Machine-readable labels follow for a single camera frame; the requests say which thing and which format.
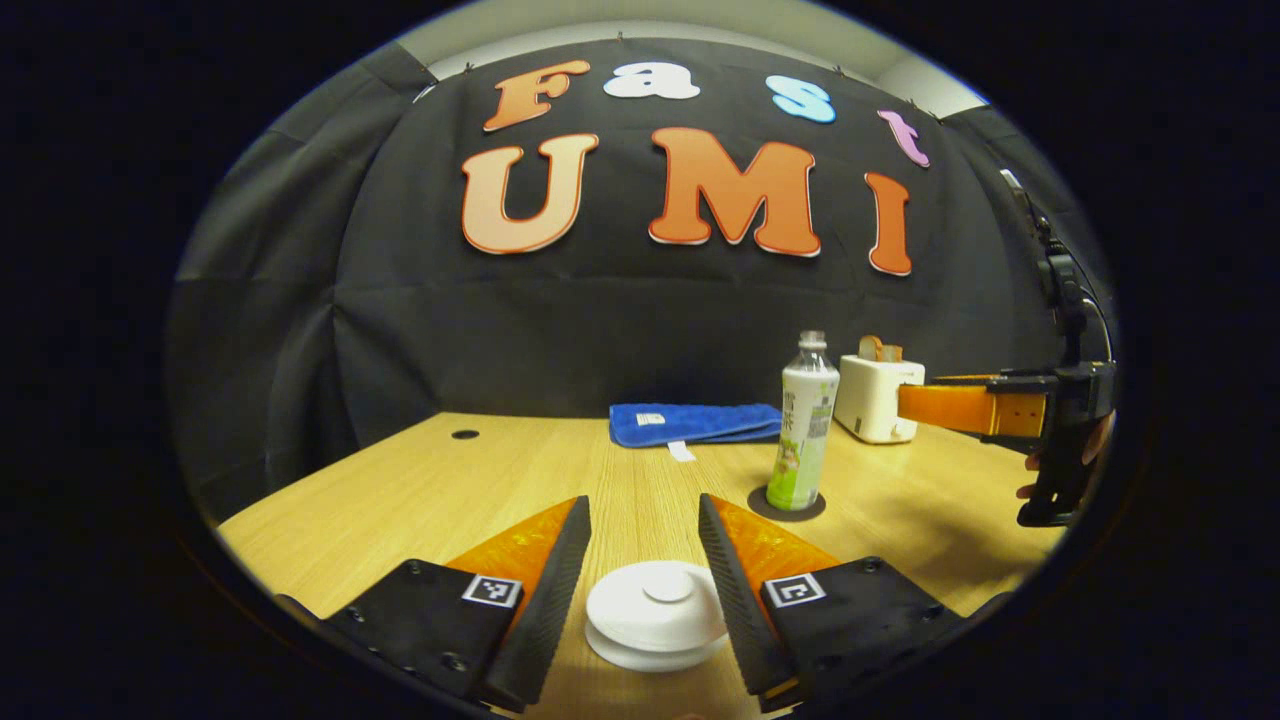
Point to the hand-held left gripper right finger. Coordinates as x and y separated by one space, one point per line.
735 600

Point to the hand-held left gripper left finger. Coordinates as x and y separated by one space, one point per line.
545 620

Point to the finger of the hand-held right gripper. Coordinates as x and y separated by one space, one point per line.
960 405

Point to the white teacup lid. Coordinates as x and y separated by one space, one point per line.
660 595

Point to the white teacup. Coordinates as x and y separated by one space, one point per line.
655 642

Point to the dark round coaster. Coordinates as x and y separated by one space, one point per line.
790 513

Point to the clear water bottle green label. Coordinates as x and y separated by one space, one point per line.
803 440

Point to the brown toast slice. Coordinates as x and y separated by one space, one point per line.
870 348
893 353

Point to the white toaster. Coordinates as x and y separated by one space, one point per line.
870 400

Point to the white saucer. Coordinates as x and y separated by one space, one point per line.
655 663

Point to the blue towel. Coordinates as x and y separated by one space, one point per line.
700 422

